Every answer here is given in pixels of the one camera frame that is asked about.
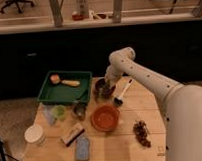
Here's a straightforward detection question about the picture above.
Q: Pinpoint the blue sponge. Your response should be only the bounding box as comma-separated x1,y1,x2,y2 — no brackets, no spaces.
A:
75,136,90,161

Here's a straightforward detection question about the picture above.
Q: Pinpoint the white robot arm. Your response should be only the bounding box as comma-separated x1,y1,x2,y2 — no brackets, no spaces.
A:
105,47,202,161

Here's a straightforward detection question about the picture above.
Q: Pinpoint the wooden handled dish brush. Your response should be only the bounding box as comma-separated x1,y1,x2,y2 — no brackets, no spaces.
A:
49,74,81,87

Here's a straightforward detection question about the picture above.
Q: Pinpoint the orange bowl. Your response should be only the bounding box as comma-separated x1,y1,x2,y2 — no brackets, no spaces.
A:
91,105,120,132

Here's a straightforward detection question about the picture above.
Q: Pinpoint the small metal cup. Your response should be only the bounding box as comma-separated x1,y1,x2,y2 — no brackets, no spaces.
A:
73,104,86,121

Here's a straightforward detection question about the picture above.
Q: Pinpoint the clear plastic bag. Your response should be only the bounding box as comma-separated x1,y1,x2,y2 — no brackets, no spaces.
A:
42,105,56,126

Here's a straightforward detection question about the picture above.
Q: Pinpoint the white handled black brush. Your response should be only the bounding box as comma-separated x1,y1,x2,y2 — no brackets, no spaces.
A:
114,79,132,106

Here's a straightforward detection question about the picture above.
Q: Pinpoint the green plastic cup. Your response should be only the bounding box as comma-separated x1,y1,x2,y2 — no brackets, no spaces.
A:
51,105,66,120

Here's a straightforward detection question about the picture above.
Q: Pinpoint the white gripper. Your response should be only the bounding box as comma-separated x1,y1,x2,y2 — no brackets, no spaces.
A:
104,65,122,88

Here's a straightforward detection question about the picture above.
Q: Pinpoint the dark purple bowl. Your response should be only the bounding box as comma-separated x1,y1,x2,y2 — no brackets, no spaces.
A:
94,78,116,100

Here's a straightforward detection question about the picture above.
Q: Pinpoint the black office chair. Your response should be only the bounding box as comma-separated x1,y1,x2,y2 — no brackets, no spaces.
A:
0,0,35,14

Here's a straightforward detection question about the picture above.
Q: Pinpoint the dark grape bunch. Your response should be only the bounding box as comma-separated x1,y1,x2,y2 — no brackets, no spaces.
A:
133,121,151,147

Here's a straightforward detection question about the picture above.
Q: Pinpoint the white round container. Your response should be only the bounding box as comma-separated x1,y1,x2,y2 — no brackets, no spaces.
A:
24,124,45,145

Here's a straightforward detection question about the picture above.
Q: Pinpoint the brown white block eraser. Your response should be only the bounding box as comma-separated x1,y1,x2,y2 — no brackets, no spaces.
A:
60,123,84,146

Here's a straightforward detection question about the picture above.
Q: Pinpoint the green plastic tray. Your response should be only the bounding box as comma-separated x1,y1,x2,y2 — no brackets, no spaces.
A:
38,70,92,105

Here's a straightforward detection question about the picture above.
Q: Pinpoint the red object on shelf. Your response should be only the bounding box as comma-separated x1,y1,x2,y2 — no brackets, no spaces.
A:
72,14,84,21

